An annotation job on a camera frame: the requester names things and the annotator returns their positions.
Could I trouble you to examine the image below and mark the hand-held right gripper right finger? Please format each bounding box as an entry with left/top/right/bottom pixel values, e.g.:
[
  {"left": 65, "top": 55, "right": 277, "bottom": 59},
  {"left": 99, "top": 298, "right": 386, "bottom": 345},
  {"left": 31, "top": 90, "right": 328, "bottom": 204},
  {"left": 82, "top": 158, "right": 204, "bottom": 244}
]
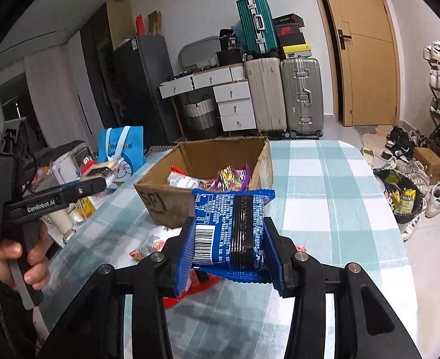
[{"left": 263, "top": 217, "right": 422, "bottom": 359}]

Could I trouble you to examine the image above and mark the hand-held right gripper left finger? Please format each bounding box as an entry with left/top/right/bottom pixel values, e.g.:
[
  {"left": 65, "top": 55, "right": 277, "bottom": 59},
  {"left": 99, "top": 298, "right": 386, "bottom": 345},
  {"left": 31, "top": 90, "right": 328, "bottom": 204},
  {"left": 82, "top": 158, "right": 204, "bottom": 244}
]
[{"left": 37, "top": 216, "right": 196, "bottom": 359}]

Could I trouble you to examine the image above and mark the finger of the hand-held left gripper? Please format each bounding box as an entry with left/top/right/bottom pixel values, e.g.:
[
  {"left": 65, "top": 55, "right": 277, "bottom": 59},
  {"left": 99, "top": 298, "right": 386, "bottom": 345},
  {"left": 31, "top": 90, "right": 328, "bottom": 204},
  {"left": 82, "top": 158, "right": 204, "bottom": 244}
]
[
  {"left": 56, "top": 177, "right": 107, "bottom": 204},
  {"left": 57, "top": 179, "right": 90, "bottom": 192}
]

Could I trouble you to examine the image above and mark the brown cardboard box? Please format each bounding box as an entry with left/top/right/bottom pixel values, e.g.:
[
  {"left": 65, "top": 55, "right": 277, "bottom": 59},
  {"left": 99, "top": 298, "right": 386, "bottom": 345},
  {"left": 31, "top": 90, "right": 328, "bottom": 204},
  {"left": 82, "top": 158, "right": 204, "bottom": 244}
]
[{"left": 133, "top": 136, "right": 274, "bottom": 229}]

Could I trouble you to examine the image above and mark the blue snack packet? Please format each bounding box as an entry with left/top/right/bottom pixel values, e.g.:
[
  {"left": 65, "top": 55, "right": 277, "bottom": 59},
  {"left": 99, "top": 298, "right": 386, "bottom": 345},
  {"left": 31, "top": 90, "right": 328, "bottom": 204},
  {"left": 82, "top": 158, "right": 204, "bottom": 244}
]
[{"left": 181, "top": 188, "right": 276, "bottom": 285}]

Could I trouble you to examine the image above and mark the white chip bag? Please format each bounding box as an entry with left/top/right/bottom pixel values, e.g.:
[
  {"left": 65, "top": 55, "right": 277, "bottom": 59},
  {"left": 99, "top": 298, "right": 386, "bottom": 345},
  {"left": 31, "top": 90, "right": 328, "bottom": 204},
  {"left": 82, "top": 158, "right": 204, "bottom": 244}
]
[{"left": 167, "top": 166, "right": 206, "bottom": 189}]

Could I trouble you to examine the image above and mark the purple candy bag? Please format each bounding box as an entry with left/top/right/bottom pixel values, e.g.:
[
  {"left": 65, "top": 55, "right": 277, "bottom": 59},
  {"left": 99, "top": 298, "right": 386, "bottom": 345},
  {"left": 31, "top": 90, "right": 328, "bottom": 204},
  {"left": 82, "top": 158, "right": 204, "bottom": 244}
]
[{"left": 205, "top": 165, "right": 251, "bottom": 191}]

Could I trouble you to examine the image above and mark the person's left hand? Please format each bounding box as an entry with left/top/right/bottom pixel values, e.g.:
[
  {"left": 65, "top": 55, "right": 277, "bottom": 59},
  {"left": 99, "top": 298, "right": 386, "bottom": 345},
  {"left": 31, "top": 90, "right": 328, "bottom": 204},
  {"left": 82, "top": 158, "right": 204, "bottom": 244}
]
[{"left": 0, "top": 222, "right": 52, "bottom": 291}]

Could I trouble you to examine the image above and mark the yellow drink carton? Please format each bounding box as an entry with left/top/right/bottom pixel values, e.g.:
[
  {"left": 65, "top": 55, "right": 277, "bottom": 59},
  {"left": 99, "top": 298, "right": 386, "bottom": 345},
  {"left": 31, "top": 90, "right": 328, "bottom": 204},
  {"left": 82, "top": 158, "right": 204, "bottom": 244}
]
[{"left": 74, "top": 196, "right": 97, "bottom": 219}]

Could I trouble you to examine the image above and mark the white kettle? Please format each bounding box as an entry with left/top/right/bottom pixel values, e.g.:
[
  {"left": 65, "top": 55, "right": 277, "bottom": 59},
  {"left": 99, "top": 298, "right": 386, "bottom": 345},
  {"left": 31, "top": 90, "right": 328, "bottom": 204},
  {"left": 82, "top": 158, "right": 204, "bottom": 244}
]
[{"left": 51, "top": 153, "right": 79, "bottom": 188}]

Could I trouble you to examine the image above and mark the cream cylindrical container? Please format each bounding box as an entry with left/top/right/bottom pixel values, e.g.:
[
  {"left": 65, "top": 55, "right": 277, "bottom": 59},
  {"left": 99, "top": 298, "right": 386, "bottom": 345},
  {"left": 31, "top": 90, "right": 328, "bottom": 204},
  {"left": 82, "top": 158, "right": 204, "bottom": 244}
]
[{"left": 52, "top": 207, "right": 75, "bottom": 234}]

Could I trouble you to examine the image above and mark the dark grey bag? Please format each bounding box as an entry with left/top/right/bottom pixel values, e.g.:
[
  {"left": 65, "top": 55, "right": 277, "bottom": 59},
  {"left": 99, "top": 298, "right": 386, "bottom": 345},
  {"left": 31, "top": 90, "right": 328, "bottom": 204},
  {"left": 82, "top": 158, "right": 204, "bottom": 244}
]
[{"left": 33, "top": 140, "right": 94, "bottom": 169}]

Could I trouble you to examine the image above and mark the red triangular chip bag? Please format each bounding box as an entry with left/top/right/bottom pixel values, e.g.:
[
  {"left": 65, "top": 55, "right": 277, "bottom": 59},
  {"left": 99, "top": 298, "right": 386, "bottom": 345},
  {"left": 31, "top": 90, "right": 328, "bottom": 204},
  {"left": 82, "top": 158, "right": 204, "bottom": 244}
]
[{"left": 163, "top": 269, "right": 224, "bottom": 309}]

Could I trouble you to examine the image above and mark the blue cartoon tote bag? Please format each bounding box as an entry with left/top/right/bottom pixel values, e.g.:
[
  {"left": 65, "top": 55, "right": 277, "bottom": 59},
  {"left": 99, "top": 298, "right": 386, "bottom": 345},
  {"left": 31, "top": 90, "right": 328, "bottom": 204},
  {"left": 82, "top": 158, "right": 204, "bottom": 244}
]
[{"left": 98, "top": 125, "right": 146, "bottom": 180}]

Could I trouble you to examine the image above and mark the white wardrobe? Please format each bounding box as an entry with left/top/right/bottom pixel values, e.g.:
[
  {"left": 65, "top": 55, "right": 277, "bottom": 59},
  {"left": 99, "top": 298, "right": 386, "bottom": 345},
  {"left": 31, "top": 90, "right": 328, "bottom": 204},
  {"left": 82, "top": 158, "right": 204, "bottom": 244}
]
[{"left": 25, "top": 32, "right": 94, "bottom": 146}]

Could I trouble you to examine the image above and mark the black refrigerator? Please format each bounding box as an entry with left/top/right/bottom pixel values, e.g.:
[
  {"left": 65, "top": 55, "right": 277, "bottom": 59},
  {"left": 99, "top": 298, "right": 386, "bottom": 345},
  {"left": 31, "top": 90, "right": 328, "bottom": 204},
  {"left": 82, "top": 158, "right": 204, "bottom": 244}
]
[{"left": 113, "top": 34, "right": 179, "bottom": 146}]

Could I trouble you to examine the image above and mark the striped laundry basket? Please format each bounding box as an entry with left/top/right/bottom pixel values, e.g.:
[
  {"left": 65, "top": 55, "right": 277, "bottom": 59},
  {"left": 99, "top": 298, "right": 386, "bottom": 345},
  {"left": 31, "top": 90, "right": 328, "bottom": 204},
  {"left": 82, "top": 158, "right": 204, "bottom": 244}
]
[{"left": 177, "top": 92, "right": 222, "bottom": 141}]

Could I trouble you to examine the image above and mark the tall dark cabinet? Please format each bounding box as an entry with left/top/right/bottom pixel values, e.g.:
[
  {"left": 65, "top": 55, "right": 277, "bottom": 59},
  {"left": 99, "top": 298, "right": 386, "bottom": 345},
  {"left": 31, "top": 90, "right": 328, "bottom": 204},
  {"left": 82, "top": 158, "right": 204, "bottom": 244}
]
[{"left": 80, "top": 1, "right": 136, "bottom": 128}]

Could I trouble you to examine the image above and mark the black trash bag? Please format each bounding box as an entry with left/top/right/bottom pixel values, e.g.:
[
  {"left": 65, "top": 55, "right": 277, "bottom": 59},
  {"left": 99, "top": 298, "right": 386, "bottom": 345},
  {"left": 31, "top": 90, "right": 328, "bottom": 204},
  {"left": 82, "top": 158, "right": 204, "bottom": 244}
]
[{"left": 373, "top": 168, "right": 427, "bottom": 225}]

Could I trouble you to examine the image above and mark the white drawer desk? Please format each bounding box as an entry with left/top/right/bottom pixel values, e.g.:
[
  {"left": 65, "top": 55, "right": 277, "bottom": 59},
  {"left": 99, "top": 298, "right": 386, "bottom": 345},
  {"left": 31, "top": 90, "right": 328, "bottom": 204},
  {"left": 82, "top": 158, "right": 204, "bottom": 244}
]
[{"left": 158, "top": 63, "right": 258, "bottom": 132}]

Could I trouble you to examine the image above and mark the beige suitcase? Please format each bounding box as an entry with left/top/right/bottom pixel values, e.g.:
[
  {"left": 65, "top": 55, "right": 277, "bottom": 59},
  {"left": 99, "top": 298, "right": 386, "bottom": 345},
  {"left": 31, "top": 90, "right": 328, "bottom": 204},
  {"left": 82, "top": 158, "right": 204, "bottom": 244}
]
[{"left": 244, "top": 57, "right": 290, "bottom": 137}]

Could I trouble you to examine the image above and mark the silver suitcase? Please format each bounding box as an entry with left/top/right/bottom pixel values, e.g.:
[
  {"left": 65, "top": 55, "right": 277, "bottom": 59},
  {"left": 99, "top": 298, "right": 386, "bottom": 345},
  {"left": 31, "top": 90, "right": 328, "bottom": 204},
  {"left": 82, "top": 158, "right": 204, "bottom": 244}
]
[{"left": 280, "top": 57, "right": 325, "bottom": 138}]

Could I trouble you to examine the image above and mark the brown paper bag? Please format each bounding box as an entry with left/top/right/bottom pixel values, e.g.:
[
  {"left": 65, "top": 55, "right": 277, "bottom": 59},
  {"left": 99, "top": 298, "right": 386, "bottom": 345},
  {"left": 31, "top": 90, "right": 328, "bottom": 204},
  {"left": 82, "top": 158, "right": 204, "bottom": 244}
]
[{"left": 147, "top": 10, "right": 163, "bottom": 37}]

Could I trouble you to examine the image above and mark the pile of assorted shoes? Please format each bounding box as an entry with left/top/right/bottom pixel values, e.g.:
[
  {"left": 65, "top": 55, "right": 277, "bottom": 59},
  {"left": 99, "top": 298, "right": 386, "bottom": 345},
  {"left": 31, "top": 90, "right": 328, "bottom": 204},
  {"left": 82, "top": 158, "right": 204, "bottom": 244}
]
[{"left": 381, "top": 125, "right": 440, "bottom": 242}]

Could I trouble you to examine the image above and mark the small cardboard box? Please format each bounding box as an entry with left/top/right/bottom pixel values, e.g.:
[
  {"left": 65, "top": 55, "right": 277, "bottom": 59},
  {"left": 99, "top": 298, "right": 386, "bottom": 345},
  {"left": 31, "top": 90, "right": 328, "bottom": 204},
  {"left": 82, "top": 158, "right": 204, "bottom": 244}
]
[{"left": 412, "top": 147, "right": 440, "bottom": 185}]

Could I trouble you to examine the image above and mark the black round box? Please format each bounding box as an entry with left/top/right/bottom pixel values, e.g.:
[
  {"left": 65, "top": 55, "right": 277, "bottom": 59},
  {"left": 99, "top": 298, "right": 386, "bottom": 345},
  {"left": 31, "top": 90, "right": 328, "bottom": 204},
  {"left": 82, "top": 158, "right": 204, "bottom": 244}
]
[{"left": 216, "top": 49, "right": 245, "bottom": 66}]

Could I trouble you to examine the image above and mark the black small bag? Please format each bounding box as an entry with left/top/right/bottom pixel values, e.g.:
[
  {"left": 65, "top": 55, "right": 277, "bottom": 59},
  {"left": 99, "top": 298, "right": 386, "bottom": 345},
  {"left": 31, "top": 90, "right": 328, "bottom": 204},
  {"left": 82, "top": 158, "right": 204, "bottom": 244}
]
[{"left": 219, "top": 28, "right": 241, "bottom": 51}]

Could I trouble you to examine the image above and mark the yellow-trimmed shoe box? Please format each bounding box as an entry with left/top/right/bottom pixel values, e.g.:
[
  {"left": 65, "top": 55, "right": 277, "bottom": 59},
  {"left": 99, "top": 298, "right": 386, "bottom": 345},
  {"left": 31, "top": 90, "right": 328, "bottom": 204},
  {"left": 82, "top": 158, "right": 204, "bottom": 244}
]
[{"left": 280, "top": 44, "right": 314, "bottom": 60}]

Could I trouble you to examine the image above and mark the teal suitcase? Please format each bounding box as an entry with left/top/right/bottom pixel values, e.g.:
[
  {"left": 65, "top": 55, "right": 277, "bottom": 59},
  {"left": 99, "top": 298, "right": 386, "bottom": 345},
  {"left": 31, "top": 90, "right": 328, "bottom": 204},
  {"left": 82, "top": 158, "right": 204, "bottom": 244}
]
[{"left": 236, "top": 0, "right": 279, "bottom": 58}]

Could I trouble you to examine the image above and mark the wooden door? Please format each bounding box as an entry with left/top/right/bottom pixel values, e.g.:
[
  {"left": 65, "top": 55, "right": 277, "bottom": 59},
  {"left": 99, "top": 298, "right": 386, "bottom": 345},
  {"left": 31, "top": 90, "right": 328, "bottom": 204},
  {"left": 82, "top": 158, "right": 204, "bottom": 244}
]
[{"left": 311, "top": 0, "right": 402, "bottom": 127}]

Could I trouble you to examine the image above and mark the black red-lined shoe box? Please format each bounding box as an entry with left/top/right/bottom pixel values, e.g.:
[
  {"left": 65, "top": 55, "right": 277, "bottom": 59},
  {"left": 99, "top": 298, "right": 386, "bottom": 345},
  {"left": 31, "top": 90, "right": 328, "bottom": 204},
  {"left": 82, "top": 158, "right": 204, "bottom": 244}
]
[{"left": 272, "top": 13, "right": 305, "bottom": 27}]

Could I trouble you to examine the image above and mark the grey rounded frame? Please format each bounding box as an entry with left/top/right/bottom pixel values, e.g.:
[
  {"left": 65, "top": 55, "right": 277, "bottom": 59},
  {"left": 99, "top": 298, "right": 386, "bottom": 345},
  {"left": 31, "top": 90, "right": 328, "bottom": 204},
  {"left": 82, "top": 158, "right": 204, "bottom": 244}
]
[{"left": 178, "top": 36, "right": 221, "bottom": 73}]

